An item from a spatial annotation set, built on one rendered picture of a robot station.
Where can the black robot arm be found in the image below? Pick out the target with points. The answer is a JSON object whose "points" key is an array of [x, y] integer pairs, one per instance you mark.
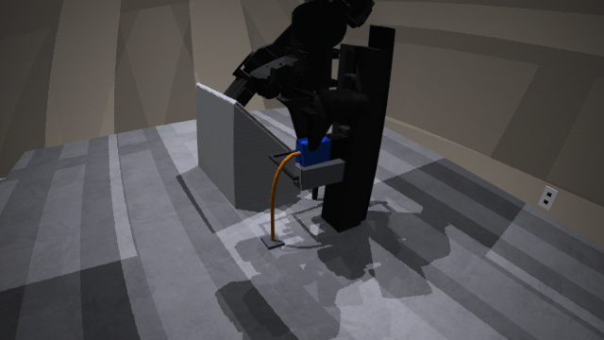
{"points": [[272, 70]]}

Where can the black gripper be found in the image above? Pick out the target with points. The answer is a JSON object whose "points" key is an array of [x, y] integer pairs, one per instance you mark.
{"points": [[314, 109]]}

